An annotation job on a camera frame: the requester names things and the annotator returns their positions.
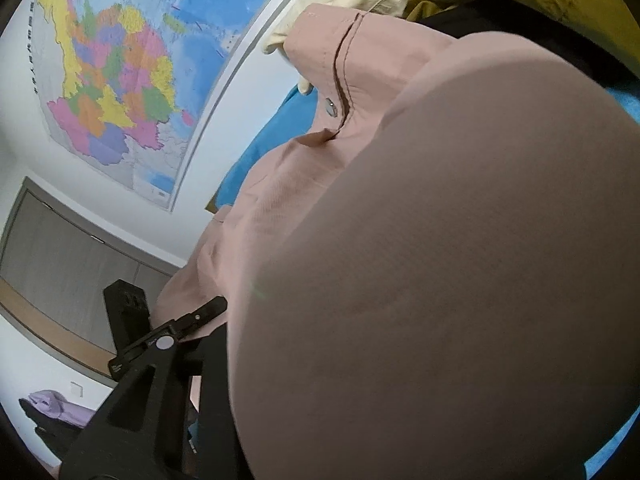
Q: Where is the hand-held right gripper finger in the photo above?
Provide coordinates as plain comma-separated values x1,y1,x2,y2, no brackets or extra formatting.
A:
59,332,251,480

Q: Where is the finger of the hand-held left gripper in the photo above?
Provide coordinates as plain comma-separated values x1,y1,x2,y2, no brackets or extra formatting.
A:
108,296,229,380

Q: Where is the pink shirt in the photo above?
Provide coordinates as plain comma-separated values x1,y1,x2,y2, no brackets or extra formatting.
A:
150,2,640,480

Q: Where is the grey wardrobe door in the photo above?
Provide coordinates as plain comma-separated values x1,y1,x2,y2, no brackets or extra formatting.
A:
0,176,187,377

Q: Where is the purple cloth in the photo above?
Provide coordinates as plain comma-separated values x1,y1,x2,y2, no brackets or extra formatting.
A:
27,389,97,430

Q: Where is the dark cloth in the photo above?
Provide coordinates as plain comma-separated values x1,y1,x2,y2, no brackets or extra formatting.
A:
19,399,98,466

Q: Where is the black garment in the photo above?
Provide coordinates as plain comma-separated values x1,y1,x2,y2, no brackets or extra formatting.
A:
415,2,638,108

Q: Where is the colourful wall map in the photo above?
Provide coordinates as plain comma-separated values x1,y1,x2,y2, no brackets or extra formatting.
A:
0,0,321,212

